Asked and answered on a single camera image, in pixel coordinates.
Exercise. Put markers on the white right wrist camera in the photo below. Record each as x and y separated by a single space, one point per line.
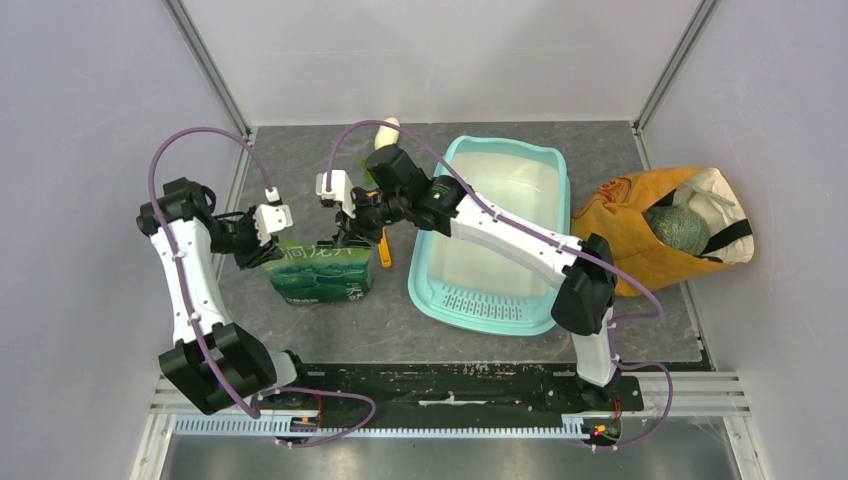
334 188

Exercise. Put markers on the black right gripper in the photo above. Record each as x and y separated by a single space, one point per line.
356 231

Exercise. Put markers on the white slotted cable duct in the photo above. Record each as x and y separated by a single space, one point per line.
284 426

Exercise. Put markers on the teal plastic litter box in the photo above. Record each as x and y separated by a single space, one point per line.
496 273

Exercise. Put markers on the white toy radish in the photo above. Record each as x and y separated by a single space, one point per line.
387 135

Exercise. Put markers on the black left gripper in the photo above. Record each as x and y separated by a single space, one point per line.
256 255

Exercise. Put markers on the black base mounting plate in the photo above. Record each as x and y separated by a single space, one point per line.
453 395

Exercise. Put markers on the green netted melon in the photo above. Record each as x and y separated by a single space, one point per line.
679 228

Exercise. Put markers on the orange cloth bag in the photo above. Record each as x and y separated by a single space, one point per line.
620 208

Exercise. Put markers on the orange plastic scoop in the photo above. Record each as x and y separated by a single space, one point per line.
384 250

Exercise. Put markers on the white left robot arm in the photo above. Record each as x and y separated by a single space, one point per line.
214 362

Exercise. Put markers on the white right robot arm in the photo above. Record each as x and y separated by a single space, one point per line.
580 271

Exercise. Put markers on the green litter bag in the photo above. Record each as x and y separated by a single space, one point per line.
308 273

